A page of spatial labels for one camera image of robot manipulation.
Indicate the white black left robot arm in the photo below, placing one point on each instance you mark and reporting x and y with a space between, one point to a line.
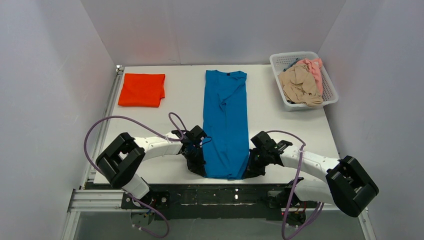
120 160

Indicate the white plastic laundry basket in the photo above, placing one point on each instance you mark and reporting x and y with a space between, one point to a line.
281 61

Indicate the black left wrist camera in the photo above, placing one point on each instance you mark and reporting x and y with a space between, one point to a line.
196 137

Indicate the beige t shirt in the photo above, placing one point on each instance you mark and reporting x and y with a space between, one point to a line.
299 86

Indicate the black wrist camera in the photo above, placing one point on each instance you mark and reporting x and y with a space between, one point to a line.
264 144
196 137

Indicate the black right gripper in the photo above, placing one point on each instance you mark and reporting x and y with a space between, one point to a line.
253 167

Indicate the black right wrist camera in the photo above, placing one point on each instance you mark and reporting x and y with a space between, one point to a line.
264 144

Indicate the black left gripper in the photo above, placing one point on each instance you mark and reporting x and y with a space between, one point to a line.
196 163

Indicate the folded orange t shirt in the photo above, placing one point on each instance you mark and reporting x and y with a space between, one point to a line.
142 90

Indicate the pink t shirt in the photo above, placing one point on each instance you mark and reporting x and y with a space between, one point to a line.
314 67

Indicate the aluminium frame rail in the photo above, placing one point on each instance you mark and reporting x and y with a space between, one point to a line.
104 200

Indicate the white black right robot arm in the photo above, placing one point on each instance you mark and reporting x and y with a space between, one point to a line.
343 183

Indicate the blue t shirt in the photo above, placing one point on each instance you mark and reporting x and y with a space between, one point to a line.
225 120

